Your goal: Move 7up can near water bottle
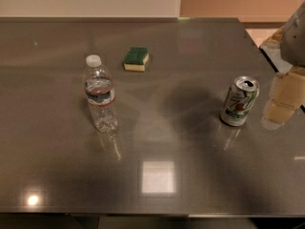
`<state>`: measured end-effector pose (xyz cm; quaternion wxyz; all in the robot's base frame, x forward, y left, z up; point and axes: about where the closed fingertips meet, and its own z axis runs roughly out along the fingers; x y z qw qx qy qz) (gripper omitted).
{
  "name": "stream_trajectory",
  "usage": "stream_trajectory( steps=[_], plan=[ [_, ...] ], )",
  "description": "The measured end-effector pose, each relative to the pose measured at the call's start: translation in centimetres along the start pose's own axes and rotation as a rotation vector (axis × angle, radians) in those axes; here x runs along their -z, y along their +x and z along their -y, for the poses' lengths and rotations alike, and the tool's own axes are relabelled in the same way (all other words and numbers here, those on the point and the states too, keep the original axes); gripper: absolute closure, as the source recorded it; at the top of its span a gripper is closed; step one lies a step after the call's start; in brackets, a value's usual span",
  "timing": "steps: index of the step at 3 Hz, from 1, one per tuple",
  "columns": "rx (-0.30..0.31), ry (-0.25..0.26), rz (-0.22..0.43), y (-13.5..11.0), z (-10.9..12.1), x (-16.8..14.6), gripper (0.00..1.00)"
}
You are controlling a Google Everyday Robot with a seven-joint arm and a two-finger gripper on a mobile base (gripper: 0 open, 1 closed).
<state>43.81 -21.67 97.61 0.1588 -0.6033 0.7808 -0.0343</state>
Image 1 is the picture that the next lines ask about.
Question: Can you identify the green and yellow sponge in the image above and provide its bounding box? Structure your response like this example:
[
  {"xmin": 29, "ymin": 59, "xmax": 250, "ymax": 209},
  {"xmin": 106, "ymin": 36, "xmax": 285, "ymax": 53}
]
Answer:
[{"xmin": 124, "ymin": 47, "xmax": 150, "ymax": 72}]

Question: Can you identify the white green 7up can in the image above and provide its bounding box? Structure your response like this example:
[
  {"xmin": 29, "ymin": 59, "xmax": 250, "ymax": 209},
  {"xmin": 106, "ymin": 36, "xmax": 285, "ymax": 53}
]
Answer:
[{"xmin": 220, "ymin": 75, "xmax": 259, "ymax": 127}]

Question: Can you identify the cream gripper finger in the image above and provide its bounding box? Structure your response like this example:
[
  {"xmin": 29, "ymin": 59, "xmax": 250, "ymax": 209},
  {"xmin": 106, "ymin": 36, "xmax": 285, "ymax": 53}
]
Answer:
[{"xmin": 261, "ymin": 66, "xmax": 305, "ymax": 130}]

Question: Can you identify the clear plastic water bottle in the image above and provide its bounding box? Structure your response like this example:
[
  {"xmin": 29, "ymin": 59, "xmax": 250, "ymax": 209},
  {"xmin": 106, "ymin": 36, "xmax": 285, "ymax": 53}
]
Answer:
[{"xmin": 83, "ymin": 54, "xmax": 118, "ymax": 133}]

